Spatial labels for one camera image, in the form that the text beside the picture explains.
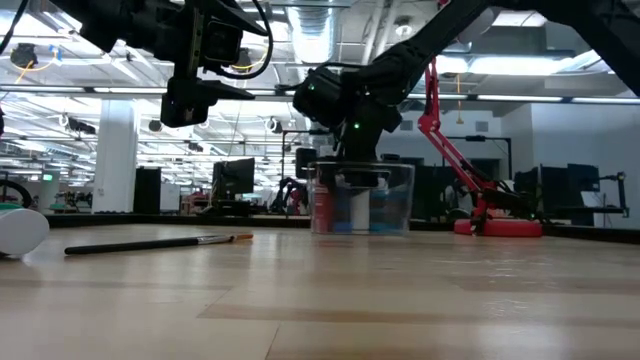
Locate red desk lamp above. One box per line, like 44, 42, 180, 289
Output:
417, 0, 545, 239

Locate thin dark paintbrush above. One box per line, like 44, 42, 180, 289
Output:
63, 232, 255, 257

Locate small green paint bottle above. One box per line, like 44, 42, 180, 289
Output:
0, 202, 51, 259

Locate clear plastic container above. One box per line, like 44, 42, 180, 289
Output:
307, 160, 416, 237

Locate white building pillar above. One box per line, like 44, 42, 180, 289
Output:
92, 98, 140, 214

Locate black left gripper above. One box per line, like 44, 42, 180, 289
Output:
160, 8, 257, 129

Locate black metal rig frame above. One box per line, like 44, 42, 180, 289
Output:
44, 212, 640, 245

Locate silver ventilation duct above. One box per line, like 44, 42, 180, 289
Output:
285, 4, 337, 66

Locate black ceiling cable reel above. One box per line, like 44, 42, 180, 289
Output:
242, 46, 266, 75
9, 42, 40, 70

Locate black monitor stand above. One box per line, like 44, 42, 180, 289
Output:
599, 171, 630, 219

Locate black cabinet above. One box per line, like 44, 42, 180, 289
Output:
133, 166, 163, 215

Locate black computer monitor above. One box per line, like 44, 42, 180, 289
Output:
566, 163, 601, 195
211, 157, 257, 202

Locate red paint bottle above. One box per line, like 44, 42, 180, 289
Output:
312, 182, 336, 234

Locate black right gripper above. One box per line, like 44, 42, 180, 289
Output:
295, 144, 401, 189

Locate black curved tube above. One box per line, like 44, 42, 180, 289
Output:
0, 178, 34, 209

